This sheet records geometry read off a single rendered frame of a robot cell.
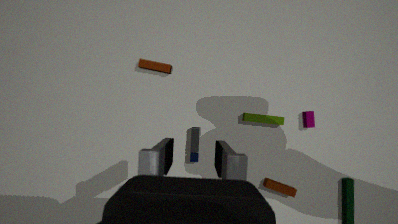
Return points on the orange-brown rod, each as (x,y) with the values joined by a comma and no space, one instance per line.
(279,187)
(155,66)

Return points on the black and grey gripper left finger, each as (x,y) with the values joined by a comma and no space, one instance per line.
(156,161)

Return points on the olive green rectangular rod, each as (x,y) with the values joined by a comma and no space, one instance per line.
(263,118)

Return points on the small magenta block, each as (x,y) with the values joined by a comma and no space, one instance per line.
(308,119)

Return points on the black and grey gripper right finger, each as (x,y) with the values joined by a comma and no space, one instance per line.
(229,164)

